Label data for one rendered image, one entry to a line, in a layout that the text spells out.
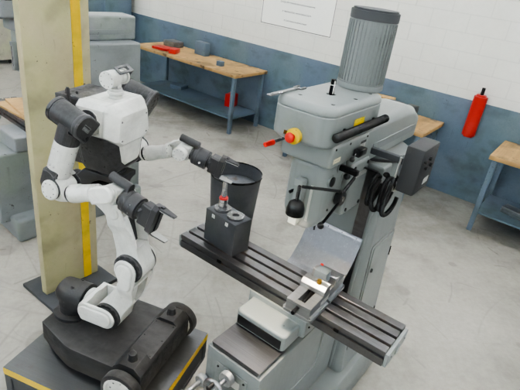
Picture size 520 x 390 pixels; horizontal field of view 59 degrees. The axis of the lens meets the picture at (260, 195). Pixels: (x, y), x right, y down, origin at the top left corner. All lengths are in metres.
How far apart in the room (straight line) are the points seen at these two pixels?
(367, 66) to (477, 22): 4.07
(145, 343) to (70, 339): 0.37
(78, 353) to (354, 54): 1.84
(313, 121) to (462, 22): 4.48
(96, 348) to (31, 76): 1.54
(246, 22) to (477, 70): 3.41
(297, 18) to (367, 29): 4.99
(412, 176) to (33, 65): 2.12
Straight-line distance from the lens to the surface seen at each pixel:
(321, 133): 1.69
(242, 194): 3.98
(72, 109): 1.78
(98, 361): 2.41
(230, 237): 2.32
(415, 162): 2.01
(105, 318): 2.41
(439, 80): 6.13
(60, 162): 1.85
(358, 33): 2.00
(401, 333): 2.20
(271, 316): 2.23
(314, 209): 1.95
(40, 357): 2.71
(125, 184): 1.69
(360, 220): 2.40
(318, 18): 6.77
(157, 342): 2.44
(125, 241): 2.13
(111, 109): 1.84
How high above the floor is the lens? 2.32
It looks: 27 degrees down
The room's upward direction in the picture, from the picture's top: 8 degrees clockwise
